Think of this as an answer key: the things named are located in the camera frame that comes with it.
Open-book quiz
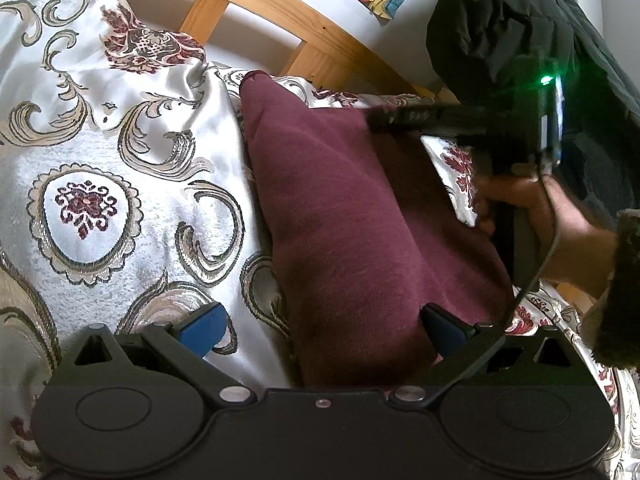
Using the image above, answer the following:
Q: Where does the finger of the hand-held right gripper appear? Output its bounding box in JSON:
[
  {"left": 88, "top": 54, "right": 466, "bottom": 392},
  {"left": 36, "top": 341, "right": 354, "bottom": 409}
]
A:
[{"left": 365, "top": 101, "right": 486, "bottom": 138}]

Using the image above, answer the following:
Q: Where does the maroon sweater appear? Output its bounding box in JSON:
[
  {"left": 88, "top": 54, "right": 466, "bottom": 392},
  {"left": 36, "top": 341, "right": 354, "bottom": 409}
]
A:
[{"left": 239, "top": 70, "right": 517, "bottom": 390}]

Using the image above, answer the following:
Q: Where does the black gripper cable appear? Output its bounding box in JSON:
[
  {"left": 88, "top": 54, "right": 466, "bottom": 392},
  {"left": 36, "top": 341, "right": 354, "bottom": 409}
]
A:
[{"left": 427, "top": 172, "right": 561, "bottom": 403}]

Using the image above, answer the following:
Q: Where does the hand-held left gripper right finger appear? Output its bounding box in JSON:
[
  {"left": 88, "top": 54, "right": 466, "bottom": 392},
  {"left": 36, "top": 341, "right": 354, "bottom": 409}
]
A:
[{"left": 392, "top": 302, "right": 576, "bottom": 406}]

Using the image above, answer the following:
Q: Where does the floral patterned bedspread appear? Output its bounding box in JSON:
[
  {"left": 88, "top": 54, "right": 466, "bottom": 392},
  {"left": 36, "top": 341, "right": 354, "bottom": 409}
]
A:
[{"left": 0, "top": 0, "right": 640, "bottom": 480}]

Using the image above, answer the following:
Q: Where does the black jacket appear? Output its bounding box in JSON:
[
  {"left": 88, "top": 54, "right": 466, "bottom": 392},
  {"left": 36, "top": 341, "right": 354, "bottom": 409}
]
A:
[{"left": 425, "top": 0, "right": 640, "bottom": 231}]

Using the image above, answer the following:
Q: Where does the person's right forearm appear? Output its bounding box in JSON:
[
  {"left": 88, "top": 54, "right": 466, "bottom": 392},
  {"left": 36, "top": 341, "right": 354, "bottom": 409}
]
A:
[{"left": 542, "top": 195, "right": 640, "bottom": 372}]

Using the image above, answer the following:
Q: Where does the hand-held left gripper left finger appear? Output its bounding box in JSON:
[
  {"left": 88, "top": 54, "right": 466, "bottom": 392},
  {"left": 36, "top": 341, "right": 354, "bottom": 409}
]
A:
[{"left": 71, "top": 302, "right": 254, "bottom": 406}]

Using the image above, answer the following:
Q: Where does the wooden headboard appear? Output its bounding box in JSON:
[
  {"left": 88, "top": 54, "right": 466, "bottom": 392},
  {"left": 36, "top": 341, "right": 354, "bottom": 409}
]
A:
[{"left": 82, "top": 0, "right": 453, "bottom": 106}]

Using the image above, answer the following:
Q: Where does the person's right hand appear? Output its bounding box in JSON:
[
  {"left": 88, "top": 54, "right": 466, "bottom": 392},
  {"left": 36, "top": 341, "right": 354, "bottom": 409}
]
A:
[{"left": 474, "top": 172, "right": 576, "bottom": 267}]

